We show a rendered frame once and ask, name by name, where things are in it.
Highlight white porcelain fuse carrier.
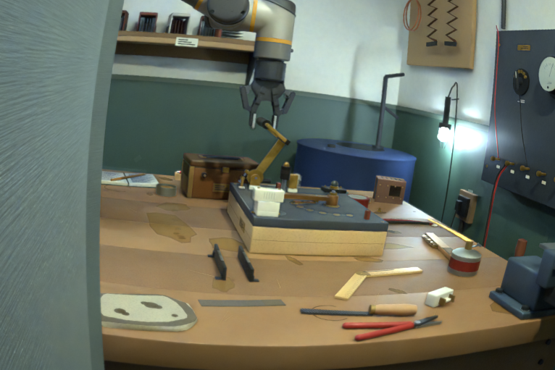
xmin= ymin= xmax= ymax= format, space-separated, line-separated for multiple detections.
xmin=251 ymin=186 xmax=285 ymax=204

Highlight orange wire coil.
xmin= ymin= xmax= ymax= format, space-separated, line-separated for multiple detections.
xmin=402 ymin=0 xmax=423 ymax=33

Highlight red-edged paper folder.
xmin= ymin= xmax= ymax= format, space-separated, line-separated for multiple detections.
xmin=380 ymin=203 xmax=435 ymax=226

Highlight white fuse carrier brass prongs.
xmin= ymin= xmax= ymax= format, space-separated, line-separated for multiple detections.
xmin=424 ymin=286 xmax=456 ymax=308

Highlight cream contact finger piece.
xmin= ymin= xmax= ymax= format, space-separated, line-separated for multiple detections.
xmin=421 ymin=232 xmax=454 ymax=259

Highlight open notebook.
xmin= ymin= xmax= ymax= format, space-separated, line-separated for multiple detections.
xmin=101 ymin=169 xmax=159 ymax=189

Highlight brown wooden instrument case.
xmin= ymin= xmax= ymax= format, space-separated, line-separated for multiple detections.
xmin=180 ymin=152 xmax=260 ymax=201

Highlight blue drum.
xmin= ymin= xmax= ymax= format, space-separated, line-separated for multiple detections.
xmin=295 ymin=138 xmax=417 ymax=203

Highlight black zigzag resistor element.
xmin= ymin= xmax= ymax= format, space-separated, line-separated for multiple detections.
xmin=425 ymin=0 xmax=442 ymax=48
xmin=442 ymin=0 xmax=462 ymax=48

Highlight white box of plates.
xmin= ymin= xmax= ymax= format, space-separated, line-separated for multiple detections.
xmin=166 ymin=12 xmax=192 ymax=35

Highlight slate-topped wooden controller body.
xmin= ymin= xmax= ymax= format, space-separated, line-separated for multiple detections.
xmin=226 ymin=181 xmax=390 ymax=258

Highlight file with wooden handle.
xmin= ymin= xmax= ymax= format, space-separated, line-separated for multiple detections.
xmin=299 ymin=302 xmax=419 ymax=318

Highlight brass isolator lever black grip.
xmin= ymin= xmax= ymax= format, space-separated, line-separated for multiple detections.
xmin=243 ymin=117 xmax=291 ymax=188

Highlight grey-green curved panel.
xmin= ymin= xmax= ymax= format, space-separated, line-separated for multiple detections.
xmin=0 ymin=0 xmax=133 ymax=370

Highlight wooden folding rule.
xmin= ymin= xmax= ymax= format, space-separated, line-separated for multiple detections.
xmin=333 ymin=266 xmax=424 ymax=301

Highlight dark box of plates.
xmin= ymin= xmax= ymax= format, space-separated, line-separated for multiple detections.
xmin=196 ymin=14 xmax=223 ymax=38

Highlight dark blue switchboard panel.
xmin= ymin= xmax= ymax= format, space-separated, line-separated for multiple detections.
xmin=480 ymin=28 xmax=555 ymax=211

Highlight dark drum pump handle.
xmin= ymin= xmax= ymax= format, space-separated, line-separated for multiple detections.
xmin=374 ymin=72 xmax=406 ymax=151

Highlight brass rule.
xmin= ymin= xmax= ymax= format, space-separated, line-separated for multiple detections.
xmin=426 ymin=217 xmax=476 ymax=245

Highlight blue bench vise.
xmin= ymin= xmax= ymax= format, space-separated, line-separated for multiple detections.
xmin=488 ymin=238 xmax=555 ymax=321

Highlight white porcelain fuse base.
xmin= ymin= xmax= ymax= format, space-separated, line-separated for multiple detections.
xmin=252 ymin=200 xmax=281 ymax=219

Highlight red-handled pliers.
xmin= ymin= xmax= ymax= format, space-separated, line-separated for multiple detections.
xmin=341 ymin=314 xmax=443 ymax=342

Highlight brown wall peg board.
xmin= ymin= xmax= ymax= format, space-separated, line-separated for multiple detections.
xmin=406 ymin=0 xmax=479 ymax=70

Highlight black bracket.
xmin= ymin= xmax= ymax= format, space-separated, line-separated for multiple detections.
xmin=206 ymin=243 xmax=228 ymax=282
xmin=236 ymin=246 xmax=261 ymax=283

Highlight wooden wall shelf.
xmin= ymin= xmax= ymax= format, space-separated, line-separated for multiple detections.
xmin=114 ymin=30 xmax=257 ymax=64

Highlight beige wall socket black plug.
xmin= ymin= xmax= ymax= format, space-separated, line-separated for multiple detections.
xmin=454 ymin=188 xmax=480 ymax=224

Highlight hanging inspection lamp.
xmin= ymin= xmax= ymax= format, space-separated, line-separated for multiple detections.
xmin=435 ymin=81 xmax=459 ymax=144

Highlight small brown box square hole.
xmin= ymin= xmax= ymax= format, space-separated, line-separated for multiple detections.
xmin=373 ymin=175 xmax=408 ymax=204

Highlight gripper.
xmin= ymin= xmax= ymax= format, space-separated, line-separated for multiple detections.
xmin=239 ymin=57 xmax=297 ymax=130

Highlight grey flat strip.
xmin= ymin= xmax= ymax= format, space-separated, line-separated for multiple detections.
xmin=198 ymin=298 xmax=288 ymax=308

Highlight red cable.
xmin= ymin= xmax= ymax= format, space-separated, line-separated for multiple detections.
xmin=482 ymin=35 xmax=509 ymax=248

